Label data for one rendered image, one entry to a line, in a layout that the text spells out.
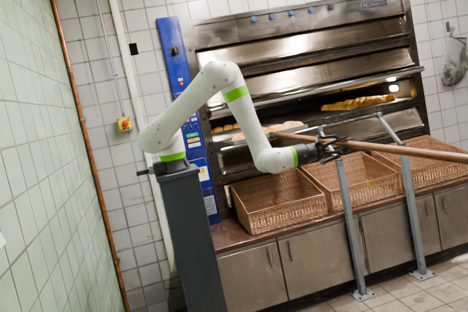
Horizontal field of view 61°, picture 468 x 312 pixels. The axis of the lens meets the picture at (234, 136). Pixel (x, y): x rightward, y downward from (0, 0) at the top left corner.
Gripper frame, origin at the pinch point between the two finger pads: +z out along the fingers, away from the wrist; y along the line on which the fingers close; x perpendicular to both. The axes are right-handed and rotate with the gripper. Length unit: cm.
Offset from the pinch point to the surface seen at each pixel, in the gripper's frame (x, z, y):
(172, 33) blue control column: -135, -49, -83
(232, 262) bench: -83, -46, 73
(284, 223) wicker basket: -87, -7, 59
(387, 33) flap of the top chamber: -133, 126, -57
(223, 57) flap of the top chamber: -137, -14, -61
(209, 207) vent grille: -135, -47, 48
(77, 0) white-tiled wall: -139, -108, -115
